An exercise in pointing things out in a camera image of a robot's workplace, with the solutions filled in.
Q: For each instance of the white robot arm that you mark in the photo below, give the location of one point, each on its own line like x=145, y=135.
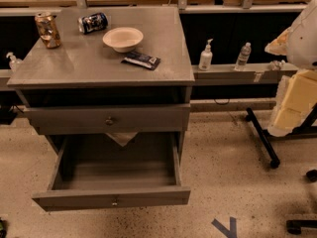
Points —
x=302, y=40

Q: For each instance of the white bowl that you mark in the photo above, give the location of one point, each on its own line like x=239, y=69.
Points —
x=123, y=39

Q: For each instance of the white pump bottle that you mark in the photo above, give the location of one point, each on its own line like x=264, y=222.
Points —
x=206, y=57

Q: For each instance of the black stand frame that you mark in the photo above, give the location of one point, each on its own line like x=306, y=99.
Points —
x=306, y=130

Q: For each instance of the white paper under drawer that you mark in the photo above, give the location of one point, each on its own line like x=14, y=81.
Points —
x=122, y=139

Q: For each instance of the clear water bottle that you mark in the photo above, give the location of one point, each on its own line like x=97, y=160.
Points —
x=243, y=57

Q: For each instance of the closed grey top drawer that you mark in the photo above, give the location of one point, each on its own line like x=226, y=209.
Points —
x=109, y=119

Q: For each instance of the crumpled wrapper on ledge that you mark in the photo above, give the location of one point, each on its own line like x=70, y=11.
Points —
x=276, y=64

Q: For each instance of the dark blue rxbar wrapper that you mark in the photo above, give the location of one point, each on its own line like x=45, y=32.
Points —
x=142, y=60

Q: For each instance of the gold crushed soda can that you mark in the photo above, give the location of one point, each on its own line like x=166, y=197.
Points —
x=47, y=29

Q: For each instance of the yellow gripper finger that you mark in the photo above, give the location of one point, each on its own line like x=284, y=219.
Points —
x=295, y=98
x=278, y=46

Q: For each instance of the blue soda can lying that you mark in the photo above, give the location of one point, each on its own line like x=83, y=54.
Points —
x=92, y=23

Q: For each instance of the grey drawer cabinet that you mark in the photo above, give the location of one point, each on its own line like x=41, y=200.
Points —
x=85, y=72

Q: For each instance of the small clear pump bottle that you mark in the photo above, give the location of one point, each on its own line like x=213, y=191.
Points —
x=14, y=62

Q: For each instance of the open grey middle drawer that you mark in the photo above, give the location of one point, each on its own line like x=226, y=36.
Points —
x=92, y=171

